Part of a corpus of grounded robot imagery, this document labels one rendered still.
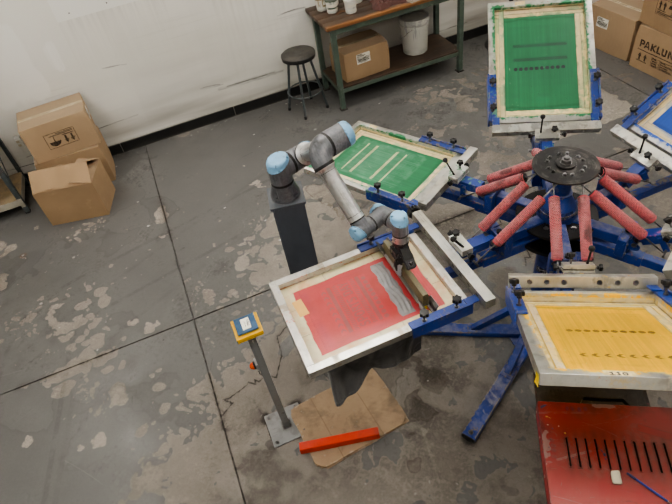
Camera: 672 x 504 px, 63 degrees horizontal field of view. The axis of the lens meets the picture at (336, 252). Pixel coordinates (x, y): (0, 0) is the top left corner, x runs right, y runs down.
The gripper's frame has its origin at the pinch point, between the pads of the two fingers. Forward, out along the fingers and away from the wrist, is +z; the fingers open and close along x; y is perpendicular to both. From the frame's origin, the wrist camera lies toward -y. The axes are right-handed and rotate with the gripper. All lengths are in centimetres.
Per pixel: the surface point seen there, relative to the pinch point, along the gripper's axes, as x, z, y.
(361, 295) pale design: 22.2, 5.9, 2.3
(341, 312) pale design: 34.6, 5.8, -2.6
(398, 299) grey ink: 8.1, 5.4, -8.6
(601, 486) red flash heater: -8, -10, -119
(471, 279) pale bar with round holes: -23.2, -2.9, -20.3
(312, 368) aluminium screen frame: 58, 2, -27
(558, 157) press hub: -85, -29, 6
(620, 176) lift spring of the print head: -111, -17, -9
